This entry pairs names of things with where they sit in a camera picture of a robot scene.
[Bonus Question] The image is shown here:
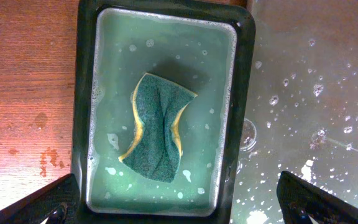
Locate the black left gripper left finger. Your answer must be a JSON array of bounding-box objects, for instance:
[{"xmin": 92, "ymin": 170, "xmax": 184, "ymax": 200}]
[{"xmin": 0, "ymin": 174, "xmax": 80, "ymax": 223}]

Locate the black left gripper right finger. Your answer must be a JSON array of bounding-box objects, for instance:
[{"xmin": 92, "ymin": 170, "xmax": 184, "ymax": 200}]
[{"xmin": 276, "ymin": 171, "xmax": 358, "ymax": 224}]

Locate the green yellow scrub sponge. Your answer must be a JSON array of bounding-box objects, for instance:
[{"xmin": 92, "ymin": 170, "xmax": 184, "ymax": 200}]
[{"xmin": 118, "ymin": 73, "xmax": 197, "ymax": 183}]

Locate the large dark serving tray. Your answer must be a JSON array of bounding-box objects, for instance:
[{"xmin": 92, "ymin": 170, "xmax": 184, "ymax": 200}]
[{"xmin": 230, "ymin": 0, "xmax": 358, "ymax": 223}]

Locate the small green water tray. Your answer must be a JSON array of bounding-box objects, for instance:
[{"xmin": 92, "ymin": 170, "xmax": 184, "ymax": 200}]
[{"xmin": 71, "ymin": 1, "xmax": 256, "ymax": 223}]

